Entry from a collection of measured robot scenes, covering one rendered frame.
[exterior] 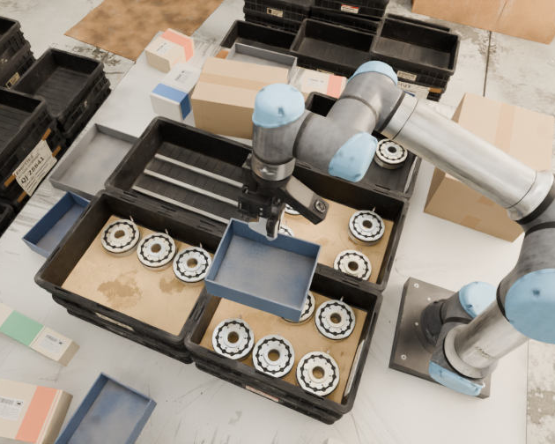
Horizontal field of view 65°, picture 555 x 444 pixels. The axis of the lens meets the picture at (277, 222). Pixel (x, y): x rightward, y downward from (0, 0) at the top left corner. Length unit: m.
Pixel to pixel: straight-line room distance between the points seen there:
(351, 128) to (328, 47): 1.95
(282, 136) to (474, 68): 2.81
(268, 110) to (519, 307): 0.46
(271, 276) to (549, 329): 0.50
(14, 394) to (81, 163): 0.77
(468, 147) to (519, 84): 2.69
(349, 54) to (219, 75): 1.10
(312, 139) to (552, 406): 1.87
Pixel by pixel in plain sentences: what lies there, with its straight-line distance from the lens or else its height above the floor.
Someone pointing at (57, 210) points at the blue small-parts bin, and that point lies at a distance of 1.53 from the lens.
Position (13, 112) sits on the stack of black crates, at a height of 0.49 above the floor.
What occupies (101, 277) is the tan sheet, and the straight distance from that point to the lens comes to 1.27.
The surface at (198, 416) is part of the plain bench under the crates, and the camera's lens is 1.24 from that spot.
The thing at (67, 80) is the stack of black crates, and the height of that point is 0.38.
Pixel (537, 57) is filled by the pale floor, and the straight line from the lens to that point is 3.73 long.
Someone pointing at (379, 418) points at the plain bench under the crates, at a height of 0.70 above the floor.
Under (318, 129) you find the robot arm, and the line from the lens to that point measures 0.66.
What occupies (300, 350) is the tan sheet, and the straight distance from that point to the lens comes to 1.14.
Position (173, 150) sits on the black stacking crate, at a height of 0.83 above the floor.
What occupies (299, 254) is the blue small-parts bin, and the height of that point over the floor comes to 1.07.
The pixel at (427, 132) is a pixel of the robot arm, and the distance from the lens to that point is 0.74.
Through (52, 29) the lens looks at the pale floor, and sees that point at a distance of 3.56.
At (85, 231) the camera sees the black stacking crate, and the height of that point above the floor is 0.89.
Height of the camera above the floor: 1.92
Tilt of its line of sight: 59 degrees down
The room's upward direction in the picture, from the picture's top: 5 degrees clockwise
